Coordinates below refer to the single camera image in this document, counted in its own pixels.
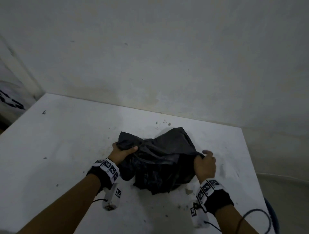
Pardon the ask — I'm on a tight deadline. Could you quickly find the person's right hand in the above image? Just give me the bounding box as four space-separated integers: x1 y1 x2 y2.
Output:
193 150 217 185

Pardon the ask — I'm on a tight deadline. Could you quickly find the dark grey garment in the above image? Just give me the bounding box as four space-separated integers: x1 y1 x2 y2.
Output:
116 127 206 196

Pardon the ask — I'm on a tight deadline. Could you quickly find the white marker band wrist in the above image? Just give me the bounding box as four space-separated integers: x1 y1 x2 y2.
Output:
196 178 224 206
93 158 121 186

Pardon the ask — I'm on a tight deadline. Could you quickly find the black wrist strap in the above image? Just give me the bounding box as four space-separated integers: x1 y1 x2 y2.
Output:
86 165 113 195
204 189 234 216

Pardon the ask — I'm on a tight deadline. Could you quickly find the person's left hand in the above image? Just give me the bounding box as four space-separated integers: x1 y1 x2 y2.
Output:
108 142 138 165

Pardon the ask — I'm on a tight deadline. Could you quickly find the black left wrist strap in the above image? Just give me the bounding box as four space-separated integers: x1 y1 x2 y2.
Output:
86 165 113 195

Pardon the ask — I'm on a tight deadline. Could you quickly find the white marker band left wrist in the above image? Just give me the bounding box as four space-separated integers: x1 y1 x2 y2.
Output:
93 158 121 186

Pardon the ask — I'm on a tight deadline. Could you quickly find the white sheet with black print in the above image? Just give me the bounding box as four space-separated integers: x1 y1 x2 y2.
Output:
0 79 26 112

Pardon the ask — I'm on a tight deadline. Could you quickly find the person's right forearm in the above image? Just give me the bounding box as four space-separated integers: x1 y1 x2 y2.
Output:
214 204 259 234

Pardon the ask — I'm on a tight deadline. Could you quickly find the person's left forearm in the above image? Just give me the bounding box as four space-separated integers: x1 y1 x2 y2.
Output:
17 173 102 234

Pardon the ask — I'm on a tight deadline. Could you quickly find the black right wrist strap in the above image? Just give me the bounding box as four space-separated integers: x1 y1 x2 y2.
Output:
204 189 234 216

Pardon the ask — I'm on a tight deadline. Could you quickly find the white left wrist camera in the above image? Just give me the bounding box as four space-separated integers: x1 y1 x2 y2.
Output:
102 182 122 211

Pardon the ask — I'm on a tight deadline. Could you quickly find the white cable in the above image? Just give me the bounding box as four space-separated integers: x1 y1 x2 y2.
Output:
255 172 309 183

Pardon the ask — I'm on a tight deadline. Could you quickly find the white marker band right wrist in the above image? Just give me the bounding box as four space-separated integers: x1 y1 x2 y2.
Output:
196 178 224 206

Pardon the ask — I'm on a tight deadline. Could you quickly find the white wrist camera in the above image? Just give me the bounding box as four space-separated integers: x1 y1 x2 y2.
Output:
102 182 122 211
190 201 211 229

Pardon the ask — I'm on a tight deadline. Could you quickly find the black right camera cable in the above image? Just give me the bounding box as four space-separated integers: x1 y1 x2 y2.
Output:
204 208 272 234

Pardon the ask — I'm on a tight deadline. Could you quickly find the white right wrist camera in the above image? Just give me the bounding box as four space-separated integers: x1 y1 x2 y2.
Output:
190 201 211 229

